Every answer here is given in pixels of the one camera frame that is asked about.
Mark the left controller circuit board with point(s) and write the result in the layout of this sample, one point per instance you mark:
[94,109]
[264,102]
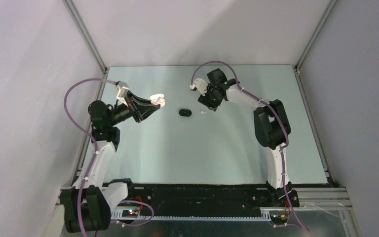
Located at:
[129,213]

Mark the grey slotted cable duct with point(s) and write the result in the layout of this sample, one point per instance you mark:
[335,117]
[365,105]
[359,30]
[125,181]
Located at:
[264,216]

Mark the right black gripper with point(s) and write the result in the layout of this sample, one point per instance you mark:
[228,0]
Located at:
[206,100]

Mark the controller circuit board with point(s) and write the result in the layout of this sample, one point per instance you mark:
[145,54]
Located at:
[279,220]
[129,213]

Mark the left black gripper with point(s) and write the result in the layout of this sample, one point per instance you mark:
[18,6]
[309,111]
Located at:
[139,107]

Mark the aluminium frame rail front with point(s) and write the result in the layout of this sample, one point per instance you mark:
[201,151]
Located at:
[320,198]

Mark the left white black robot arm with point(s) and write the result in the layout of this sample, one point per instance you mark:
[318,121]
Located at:
[88,208]

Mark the right controller circuit board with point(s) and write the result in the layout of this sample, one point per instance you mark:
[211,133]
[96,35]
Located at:
[279,220]

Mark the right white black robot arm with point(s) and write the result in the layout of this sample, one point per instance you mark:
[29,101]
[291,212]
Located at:
[271,125]

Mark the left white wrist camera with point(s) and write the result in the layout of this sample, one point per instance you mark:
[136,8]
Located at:
[121,91]

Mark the white earbud charging case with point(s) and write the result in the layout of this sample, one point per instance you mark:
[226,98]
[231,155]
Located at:
[158,99]

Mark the black earbud charging case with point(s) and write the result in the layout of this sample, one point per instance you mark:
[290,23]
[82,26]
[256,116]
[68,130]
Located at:
[185,112]

